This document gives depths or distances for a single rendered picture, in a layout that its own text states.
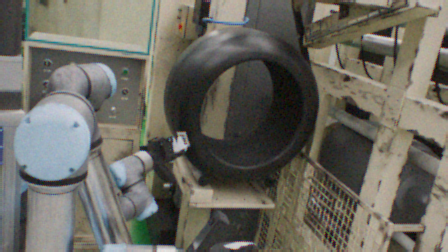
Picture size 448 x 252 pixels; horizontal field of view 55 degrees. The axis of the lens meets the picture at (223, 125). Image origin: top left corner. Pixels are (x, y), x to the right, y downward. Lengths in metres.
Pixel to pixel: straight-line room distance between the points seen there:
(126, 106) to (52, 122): 1.48
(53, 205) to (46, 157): 0.10
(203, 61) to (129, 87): 0.73
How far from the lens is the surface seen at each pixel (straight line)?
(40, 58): 2.17
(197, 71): 1.53
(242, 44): 1.56
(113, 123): 2.24
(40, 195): 0.83
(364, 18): 1.64
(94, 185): 0.95
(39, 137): 0.76
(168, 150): 1.49
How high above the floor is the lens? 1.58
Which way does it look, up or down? 16 degrees down
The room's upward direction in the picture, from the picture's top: 10 degrees clockwise
